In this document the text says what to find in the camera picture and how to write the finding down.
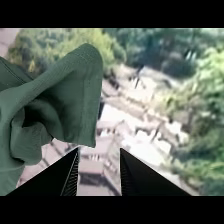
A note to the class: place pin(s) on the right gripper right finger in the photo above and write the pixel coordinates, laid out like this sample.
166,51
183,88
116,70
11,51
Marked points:
143,180

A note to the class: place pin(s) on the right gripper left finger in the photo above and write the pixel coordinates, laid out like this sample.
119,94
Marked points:
60,180

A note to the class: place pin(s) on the green garment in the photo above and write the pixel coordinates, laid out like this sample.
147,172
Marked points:
63,103

